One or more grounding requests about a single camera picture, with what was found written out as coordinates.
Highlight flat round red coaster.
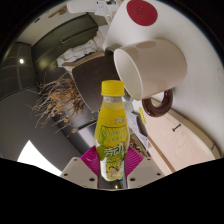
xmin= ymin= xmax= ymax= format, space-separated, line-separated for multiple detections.
xmin=125 ymin=0 xmax=159 ymax=27

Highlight white mug with brown handle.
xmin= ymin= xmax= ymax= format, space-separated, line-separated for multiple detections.
xmin=113 ymin=38 xmax=188 ymax=118

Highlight stack of papers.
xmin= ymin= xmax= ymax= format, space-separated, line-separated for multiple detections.
xmin=94 ymin=0 xmax=118 ymax=18

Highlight loose printed papers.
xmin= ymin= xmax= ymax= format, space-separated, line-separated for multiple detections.
xmin=124 ymin=109 xmax=149 ymax=148

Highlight small yellow tag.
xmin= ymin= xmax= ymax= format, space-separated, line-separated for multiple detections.
xmin=138 ymin=107 xmax=147 ymax=125

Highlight light wooden drawing board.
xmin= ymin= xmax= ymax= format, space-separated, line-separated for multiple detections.
xmin=143 ymin=96 xmax=221 ymax=176

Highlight small wooden figure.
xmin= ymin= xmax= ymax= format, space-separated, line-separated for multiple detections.
xmin=48 ymin=5 xmax=68 ymax=19

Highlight dark double door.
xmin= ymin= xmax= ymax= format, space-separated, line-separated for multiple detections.
xmin=31 ymin=14 xmax=98 ymax=68

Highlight yellow drink bottle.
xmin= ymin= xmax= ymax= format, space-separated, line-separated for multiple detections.
xmin=94 ymin=79 xmax=131 ymax=182

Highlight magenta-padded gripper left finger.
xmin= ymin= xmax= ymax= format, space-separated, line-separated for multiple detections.
xmin=59 ymin=145 xmax=102 ymax=190

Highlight dark pot with dried plant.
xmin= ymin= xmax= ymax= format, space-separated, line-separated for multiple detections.
xmin=31 ymin=54 xmax=133 ymax=134

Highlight long white ceiling light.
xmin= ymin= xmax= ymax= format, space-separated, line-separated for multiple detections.
xmin=16 ymin=139 xmax=63 ymax=176

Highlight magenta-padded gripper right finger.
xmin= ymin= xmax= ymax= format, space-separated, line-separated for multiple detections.
xmin=122 ymin=145 xmax=166 ymax=190

